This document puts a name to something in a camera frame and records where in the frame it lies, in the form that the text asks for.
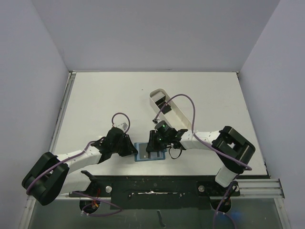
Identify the purple cable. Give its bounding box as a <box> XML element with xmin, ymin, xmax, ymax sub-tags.
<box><xmin>25</xmin><ymin>112</ymin><xmax>131</xmax><ymax>217</ymax></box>
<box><xmin>153</xmin><ymin>94</ymin><xmax>253</xmax><ymax>229</ymax></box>

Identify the grey magnetic stripe card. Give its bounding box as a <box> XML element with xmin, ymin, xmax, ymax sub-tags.
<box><xmin>151</xmin><ymin>151</ymin><xmax>165</xmax><ymax>160</ymax></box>

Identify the blue leather card holder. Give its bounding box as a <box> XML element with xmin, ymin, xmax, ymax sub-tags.
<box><xmin>134</xmin><ymin>142</ymin><xmax>167</xmax><ymax>162</ymax></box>

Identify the black VIP card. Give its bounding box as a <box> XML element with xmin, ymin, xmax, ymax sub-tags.
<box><xmin>138</xmin><ymin>143</ymin><xmax>151</xmax><ymax>160</ymax></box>

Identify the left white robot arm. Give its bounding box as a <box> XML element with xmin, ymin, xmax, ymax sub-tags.
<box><xmin>21</xmin><ymin>127</ymin><xmax>138</xmax><ymax>206</ymax></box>

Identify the white oblong tray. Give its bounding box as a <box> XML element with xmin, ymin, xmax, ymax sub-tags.
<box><xmin>149</xmin><ymin>89</ymin><xmax>192</xmax><ymax>130</ymax></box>

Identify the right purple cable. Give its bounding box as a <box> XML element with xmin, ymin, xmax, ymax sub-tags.
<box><xmin>153</xmin><ymin>94</ymin><xmax>253</xmax><ymax>229</ymax></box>

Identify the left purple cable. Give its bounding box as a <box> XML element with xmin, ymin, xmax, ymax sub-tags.
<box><xmin>25</xmin><ymin>112</ymin><xmax>131</xmax><ymax>217</ymax></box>

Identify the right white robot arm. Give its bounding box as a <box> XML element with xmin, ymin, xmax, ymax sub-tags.
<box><xmin>146</xmin><ymin>121</ymin><xmax>255</xmax><ymax>195</ymax></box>

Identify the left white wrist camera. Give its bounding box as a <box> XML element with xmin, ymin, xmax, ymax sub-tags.
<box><xmin>117</xmin><ymin>123</ymin><xmax>129</xmax><ymax>132</ymax></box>

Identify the black card in tray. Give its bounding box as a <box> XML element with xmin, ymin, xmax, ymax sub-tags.
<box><xmin>155</xmin><ymin>97</ymin><xmax>172</xmax><ymax>114</ymax></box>

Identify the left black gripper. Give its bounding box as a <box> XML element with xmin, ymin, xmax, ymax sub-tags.
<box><xmin>112</xmin><ymin>134</ymin><xmax>138</xmax><ymax>156</ymax></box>

